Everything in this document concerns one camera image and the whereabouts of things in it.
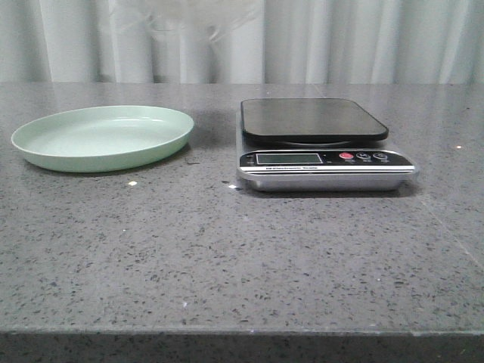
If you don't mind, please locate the white translucent vermicelli bundle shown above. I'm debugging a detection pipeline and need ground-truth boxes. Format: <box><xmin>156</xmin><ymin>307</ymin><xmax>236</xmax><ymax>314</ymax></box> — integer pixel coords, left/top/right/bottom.
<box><xmin>109</xmin><ymin>1</ymin><xmax>260</xmax><ymax>42</ymax></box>

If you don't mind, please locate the silver black kitchen scale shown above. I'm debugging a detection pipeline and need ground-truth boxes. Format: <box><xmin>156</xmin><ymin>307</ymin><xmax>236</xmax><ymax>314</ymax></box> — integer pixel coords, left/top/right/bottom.
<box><xmin>236</xmin><ymin>98</ymin><xmax>418</xmax><ymax>191</ymax></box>

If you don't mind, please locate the pale green round plate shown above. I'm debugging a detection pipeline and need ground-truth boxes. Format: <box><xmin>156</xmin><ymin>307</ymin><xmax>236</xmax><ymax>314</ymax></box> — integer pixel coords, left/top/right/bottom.
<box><xmin>11</xmin><ymin>105</ymin><xmax>194</xmax><ymax>173</ymax></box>

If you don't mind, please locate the white pleated curtain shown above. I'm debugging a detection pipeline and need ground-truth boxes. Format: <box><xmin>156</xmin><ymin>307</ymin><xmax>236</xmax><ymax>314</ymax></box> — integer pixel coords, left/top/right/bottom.
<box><xmin>1</xmin><ymin>1</ymin><xmax>483</xmax><ymax>84</ymax></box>

